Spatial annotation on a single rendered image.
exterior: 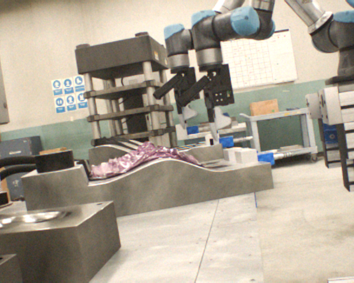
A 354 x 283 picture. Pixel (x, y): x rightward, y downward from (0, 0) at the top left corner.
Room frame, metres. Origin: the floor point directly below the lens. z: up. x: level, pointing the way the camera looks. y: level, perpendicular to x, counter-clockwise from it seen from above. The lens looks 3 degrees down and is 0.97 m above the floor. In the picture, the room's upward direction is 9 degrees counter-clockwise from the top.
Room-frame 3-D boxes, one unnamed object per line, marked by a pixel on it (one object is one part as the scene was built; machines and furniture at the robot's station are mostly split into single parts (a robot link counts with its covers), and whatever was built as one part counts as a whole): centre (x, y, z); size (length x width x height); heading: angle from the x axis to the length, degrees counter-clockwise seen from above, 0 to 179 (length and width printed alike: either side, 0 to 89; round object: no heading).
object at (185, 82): (1.60, -0.07, 1.09); 0.09 x 0.08 x 0.12; 81
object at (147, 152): (1.03, 0.07, 0.90); 0.26 x 0.18 x 0.08; 98
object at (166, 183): (1.03, 0.07, 0.86); 0.50 x 0.26 x 0.11; 98
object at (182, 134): (1.59, -0.09, 0.93); 0.13 x 0.05 x 0.05; 80
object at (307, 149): (7.20, -1.69, 0.47); 1.10 x 0.52 x 0.94; 88
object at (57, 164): (0.94, 0.25, 0.93); 0.08 x 0.08 x 0.04
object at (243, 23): (1.24, -0.23, 1.21); 0.11 x 0.11 x 0.08; 51
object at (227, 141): (1.29, -0.16, 0.89); 0.13 x 0.05 x 0.05; 80
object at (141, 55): (6.08, 0.41, 1.03); 1.54 x 0.94 x 2.06; 171
